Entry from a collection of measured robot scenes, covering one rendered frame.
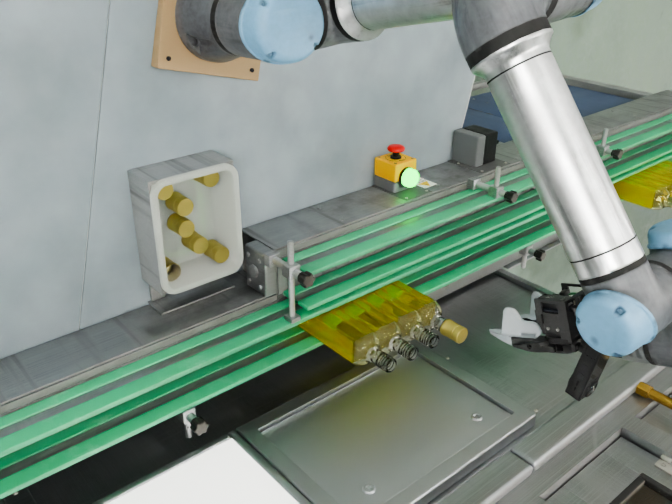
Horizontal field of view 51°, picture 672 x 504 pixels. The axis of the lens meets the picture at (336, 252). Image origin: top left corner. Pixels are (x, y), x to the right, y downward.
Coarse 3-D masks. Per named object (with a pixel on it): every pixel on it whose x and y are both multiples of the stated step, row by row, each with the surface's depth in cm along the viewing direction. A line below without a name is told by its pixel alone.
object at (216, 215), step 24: (216, 168) 124; (192, 192) 131; (216, 192) 133; (168, 216) 130; (192, 216) 133; (216, 216) 136; (240, 216) 132; (168, 240) 131; (216, 240) 138; (240, 240) 133; (192, 264) 135; (216, 264) 136; (240, 264) 136; (168, 288) 127
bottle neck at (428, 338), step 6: (414, 330) 137; (420, 330) 136; (426, 330) 136; (414, 336) 137; (420, 336) 136; (426, 336) 135; (432, 336) 134; (438, 336) 135; (420, 342) 137; (426, 342) 135; (432, 342) 136; (438, 342) 136; (432, 348) 135
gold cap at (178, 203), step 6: (174, 192) 128; (174, 198) 126; (180, 198) 126; (186, 198) 126; (168, 204) 127; (174, 204) 126; (180, 204) 125; (186, 204) 126; (192, 204) 127; (174, 210) 126; (180, 210) 126; (186, 210) 126; (192, 210) 127
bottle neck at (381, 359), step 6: (378, 348) 131; (372, 354) 130; (378, 354) 129; (384, 354) 129; (372, 360) 130; (378, 360) 129; (384, 360) 128; (390, 360) 128; (378, 366) 129; (384, 366) 128; (390, 366) 130
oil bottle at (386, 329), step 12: (360, 300) 144; (348, 312) 140; (360, 312) 140; (372, 312) 139; (372, 324) 136; (384, 324) 136; (396, 324) 136; (384, 336) 134; (396, 336) 134; (384, 348) 134
